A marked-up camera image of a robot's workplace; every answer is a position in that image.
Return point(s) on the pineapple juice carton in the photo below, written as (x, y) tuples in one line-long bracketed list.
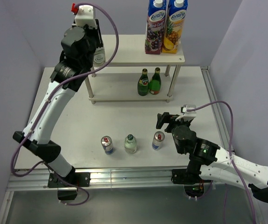
[(175, 19)]

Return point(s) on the clear bottle green cap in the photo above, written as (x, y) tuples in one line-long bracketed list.
[(130, 144), (99, 57)]

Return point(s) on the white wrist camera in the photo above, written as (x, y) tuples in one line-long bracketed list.
[(84, 15), (188, 113)]

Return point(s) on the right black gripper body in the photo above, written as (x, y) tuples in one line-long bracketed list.
[(173, 123)]

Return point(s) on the red grape juice carton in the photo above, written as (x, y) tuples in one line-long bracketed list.
[(155, 26)]

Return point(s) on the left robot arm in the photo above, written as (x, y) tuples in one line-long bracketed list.
[(36, 136)]

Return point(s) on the beige two-tier shelf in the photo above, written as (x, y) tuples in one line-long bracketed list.
[(118, 81)]

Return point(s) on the silver blue can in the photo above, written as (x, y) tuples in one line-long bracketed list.
[(158, 139), (107, 144)]

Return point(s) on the aluminium rail frame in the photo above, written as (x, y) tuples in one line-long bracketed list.
[(124, 188)]

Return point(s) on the clear bottle green cap front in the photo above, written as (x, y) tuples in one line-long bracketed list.
[(130, 144)]

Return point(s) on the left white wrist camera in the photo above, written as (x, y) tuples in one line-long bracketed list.
[(84, 15)]

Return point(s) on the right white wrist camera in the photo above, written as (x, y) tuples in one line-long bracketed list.
[(188, 113)]

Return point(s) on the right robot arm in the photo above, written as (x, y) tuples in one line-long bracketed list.
[(210, 162)]

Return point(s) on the green Perrier labelled bottle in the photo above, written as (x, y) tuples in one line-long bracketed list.
[(143, 83)]

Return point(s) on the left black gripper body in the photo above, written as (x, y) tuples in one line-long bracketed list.
[(91, 34)]

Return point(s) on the dark green gold-cap bottle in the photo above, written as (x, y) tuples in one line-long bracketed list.
[(155, 83)]

